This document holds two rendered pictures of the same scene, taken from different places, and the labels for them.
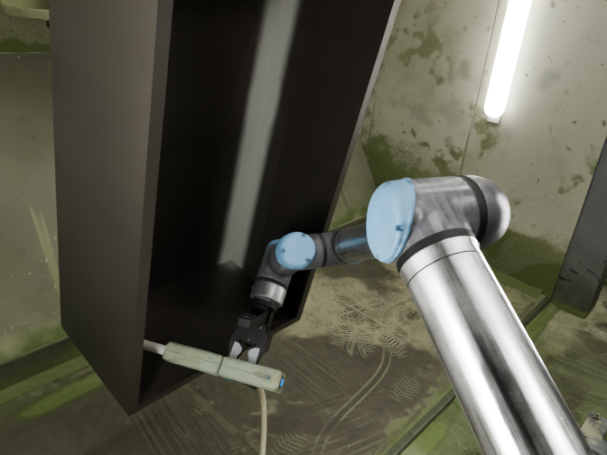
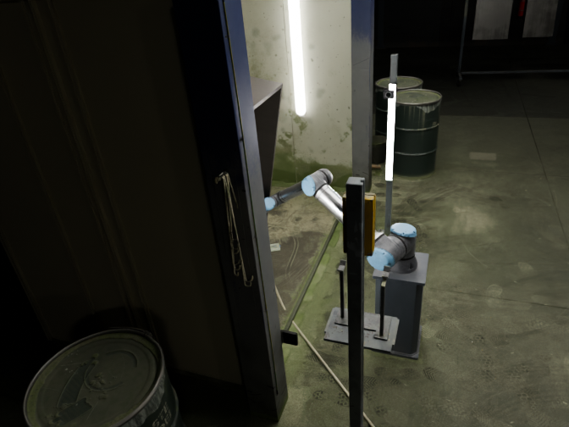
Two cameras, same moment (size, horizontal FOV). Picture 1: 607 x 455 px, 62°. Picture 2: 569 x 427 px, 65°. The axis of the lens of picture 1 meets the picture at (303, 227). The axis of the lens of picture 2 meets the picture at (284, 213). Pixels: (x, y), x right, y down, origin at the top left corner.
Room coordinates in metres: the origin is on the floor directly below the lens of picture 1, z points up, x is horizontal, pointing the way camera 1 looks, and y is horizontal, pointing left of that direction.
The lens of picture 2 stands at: (-1.59, 0.83, 2.35)
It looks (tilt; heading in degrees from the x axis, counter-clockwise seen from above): 30 degrees down; 341
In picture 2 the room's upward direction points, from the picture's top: 5 degrees counter-clockwise
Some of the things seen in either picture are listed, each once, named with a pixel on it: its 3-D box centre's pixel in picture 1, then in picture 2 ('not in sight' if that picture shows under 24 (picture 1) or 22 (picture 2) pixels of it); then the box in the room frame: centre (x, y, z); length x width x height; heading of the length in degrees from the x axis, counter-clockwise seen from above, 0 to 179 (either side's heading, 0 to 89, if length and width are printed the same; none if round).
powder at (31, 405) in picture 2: not in sight; (96, 380); (-0.06, 1.21, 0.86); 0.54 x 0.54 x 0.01
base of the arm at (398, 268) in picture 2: not in sight; (401, 257); (0.26, -0.54, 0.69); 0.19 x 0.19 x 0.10
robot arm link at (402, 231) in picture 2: not in sight; (401, 240); (0.26, -0.53, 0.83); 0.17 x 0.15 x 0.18; 114
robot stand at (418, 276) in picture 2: not in sight; (399, 303); (0.26, -0.54, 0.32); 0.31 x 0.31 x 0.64; 48
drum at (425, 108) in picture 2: not in sight; (412, 134); (2.49, -2.25, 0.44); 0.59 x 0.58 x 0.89; 153
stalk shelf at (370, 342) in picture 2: not in sight; (361, 329); (-0.22, 0.03, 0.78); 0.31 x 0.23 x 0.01; 48
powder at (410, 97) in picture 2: not in sight; (415, 97); (2.49, -2.25, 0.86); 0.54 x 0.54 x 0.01
